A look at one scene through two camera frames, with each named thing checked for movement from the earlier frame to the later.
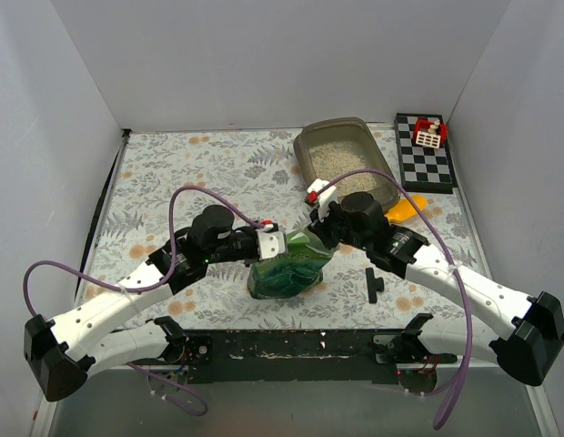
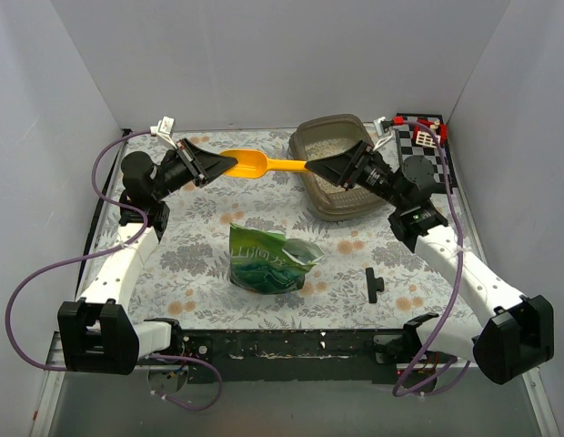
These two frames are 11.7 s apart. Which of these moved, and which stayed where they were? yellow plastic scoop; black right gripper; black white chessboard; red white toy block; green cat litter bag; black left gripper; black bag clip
Moved: green cat litter bag; yellow plastic scoop; black left gripper; black right gripper
Stayed: black bag clip; black white chessboard; red white toy block
